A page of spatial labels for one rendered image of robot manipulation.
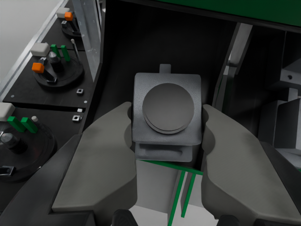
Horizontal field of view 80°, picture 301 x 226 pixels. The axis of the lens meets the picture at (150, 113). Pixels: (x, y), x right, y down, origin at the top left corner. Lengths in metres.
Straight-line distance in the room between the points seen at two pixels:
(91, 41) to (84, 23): 0.02
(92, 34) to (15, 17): 1.02
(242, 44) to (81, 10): 0.17
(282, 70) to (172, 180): 0.24
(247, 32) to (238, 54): 0.02
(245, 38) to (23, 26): 1.04
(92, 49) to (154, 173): 0.23
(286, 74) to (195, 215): 0.41
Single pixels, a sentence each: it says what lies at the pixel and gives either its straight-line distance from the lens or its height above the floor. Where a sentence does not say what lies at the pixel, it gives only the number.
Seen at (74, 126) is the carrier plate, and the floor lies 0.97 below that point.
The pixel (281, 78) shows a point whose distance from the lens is 0.24.
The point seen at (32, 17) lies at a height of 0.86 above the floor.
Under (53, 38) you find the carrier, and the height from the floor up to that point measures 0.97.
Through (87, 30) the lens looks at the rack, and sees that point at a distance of 0.23.
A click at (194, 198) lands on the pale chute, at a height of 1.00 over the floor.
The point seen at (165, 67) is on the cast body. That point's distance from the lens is 0.17.
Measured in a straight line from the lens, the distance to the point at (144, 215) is 0.52.
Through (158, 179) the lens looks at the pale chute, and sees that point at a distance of 0.36.
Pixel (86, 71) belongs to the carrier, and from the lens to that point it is 0.62.
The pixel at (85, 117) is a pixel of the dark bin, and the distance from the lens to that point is 0.20.
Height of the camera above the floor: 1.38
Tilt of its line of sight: 55 degrees down
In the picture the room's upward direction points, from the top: 7 degrees clockwise
